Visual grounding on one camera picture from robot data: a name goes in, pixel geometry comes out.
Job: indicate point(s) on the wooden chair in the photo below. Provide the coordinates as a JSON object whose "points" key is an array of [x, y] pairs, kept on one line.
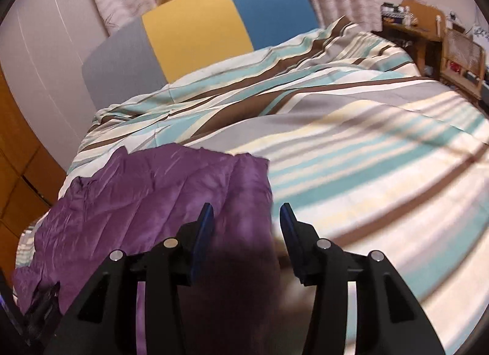
{"points": [[463, 63]]}

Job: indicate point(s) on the purple quilted down jacket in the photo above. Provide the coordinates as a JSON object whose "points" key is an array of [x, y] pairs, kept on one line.
{"points": [[238, 304]]}

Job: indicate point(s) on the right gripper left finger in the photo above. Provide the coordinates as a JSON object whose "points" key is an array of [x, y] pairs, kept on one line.
{"points": [[133, 300]]}

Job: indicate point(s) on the grey yellow blue headboard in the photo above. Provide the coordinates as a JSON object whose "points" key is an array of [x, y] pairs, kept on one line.
{"points": [[182, 36]]}

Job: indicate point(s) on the striped bed duvet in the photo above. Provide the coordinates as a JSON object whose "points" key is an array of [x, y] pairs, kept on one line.
{"points": [[363, 147]]}

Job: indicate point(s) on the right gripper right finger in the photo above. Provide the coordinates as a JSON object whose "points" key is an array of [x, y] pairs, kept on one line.
{"points": [[389, 318]]}

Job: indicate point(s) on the orange wooden wardrobe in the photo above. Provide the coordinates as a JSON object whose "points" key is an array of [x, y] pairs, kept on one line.
{"points": [[30, 178]]}

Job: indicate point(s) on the wooden desk with clutter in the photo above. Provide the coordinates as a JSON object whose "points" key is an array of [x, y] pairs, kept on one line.
{"points": [[420, 24]]}

